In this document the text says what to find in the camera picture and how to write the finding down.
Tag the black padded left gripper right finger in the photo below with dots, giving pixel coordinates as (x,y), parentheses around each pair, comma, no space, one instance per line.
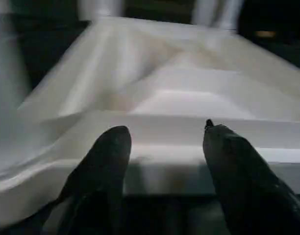
(243,186)

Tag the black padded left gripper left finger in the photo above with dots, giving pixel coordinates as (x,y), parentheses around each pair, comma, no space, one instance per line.
(98,183)

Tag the white plastic table top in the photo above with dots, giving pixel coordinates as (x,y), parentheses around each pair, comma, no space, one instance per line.
(164,85)

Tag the small tan label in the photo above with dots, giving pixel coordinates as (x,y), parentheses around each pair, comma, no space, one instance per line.
(265,34)

